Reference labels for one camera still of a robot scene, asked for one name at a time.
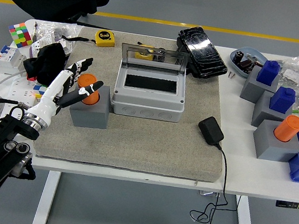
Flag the black cloth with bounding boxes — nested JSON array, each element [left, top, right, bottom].
[[20, 38, 70, 88]]

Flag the grey electrical box clear lid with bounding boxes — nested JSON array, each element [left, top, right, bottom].
[[109, 42, 193, 124]]

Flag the yellow tape measure black strap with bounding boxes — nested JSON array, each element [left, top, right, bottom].
[[60, 23, 117, 50]]

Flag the grey holder block round hole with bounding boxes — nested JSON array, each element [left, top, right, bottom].
[[249, 117, 299, 165], [67, 80, 115, 132]]

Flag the brown capacitor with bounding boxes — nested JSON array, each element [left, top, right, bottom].
[[239, 59, 256, 72]]

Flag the small colourful puzzle cube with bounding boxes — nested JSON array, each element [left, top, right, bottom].
[[31, 82, 49, 102]]

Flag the black adapter cord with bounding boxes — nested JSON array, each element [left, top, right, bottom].
[[188, 140, 247, 224]]

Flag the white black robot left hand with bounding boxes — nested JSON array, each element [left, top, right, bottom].
[[24, 49, 108, 133]]

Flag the black power adapter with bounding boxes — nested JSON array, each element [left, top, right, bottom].
[[195, 114, 227, 148]]

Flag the black capacitor silver band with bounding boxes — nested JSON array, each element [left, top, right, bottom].
[[233, 50, 245, 62]]

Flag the clear bag with white packet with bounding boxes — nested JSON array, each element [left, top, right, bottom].
[[30, 18, 84, 60]]

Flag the blue bottle-shaped block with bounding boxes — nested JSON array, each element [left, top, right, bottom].
[[268, 85, 297, 115], [256, 58, 282, 88]]

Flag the shiny black case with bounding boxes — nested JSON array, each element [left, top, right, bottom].
[[171, 23, 234, 83]]

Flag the small round yellow tape measure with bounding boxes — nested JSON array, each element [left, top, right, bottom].
[[134, 41, 156, 61]]

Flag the pale blue dish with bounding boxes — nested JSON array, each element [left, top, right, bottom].
[[227, 44, 269, 81]]

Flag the grey holder block square hole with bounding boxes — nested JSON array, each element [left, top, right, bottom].
[[238, 63, 282, 106], [251, 88, 296, 133]]

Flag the black cylinder capacitor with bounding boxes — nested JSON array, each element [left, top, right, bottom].
[[155, 47, 167, 63]]

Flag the white circuit breaker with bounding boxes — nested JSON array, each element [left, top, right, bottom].
[[0, 43, 29, 77]]

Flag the grey-brown mat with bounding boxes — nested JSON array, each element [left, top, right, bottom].
[[31, 21, 241, 185]]

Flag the white power strip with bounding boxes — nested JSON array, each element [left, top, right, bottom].
[[0, 72, 45, 129]]

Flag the black table control panel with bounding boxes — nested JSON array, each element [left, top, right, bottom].
[[275, 199, 299, 210]]

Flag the large colourful puzzle cube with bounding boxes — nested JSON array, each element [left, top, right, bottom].
[[6, 20, 36, 50]]

